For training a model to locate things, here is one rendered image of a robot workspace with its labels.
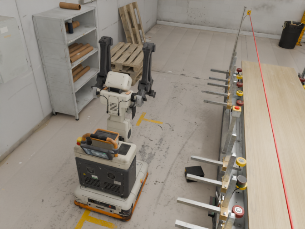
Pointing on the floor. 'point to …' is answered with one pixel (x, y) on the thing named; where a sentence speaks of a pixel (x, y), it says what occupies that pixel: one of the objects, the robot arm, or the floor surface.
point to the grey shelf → (51, 40)
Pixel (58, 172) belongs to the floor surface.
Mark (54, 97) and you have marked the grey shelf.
